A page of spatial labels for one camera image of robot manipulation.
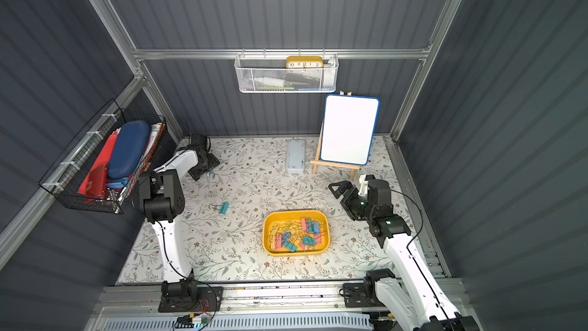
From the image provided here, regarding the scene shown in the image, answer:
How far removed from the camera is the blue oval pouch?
685mm

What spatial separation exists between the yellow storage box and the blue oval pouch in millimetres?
484

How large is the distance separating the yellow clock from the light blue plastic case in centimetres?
40

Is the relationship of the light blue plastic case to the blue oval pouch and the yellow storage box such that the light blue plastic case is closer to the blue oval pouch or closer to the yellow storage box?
the yellow storage box

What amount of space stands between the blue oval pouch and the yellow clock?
22.8 inches

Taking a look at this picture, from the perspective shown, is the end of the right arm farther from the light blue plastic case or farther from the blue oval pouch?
the blue oval pouch

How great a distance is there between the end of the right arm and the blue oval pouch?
0.64 metres

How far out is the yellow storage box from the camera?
2.75 ft

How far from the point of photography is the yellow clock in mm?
891

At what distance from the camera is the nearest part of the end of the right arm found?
60 cm

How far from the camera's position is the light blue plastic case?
1.07 m

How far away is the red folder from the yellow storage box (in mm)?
513
